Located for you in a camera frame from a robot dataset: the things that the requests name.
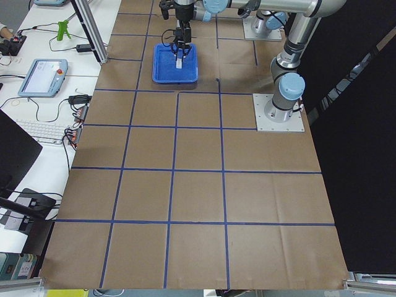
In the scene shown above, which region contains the white block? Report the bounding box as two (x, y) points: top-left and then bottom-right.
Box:
(176, 58), (183, 69)
(177, 49), (183, 59)

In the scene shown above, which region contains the blue plastic tray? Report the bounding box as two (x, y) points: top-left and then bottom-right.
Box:
(152, 43), (199, 84)

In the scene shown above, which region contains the black power adapter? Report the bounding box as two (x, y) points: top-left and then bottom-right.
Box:
(75, 44), (92, 53)

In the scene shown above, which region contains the green plastic clamp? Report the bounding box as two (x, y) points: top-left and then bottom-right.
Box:
(56, 20), (71, 41)

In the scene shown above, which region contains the blue teach pendant tablet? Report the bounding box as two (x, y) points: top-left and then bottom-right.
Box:
(18, 59), (68, 98)

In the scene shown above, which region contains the brown paper table mat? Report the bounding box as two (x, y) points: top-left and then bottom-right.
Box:
(40, 1), (347, 290)

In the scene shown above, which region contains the white keyboard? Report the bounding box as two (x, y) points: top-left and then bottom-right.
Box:
(15, 119), (71, 145)

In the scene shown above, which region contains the black electronics board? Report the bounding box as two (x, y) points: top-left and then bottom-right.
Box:
(1, 35), (27, 56)

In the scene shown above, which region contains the black monitor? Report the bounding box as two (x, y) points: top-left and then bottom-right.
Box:
(1, 111), (43, 198)

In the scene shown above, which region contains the black monitor stand base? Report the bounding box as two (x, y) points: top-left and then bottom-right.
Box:
(15, 188), (56, 219)

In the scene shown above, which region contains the aluminium frame post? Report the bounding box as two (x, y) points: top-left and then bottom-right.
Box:
(71, 0), (108, 64)

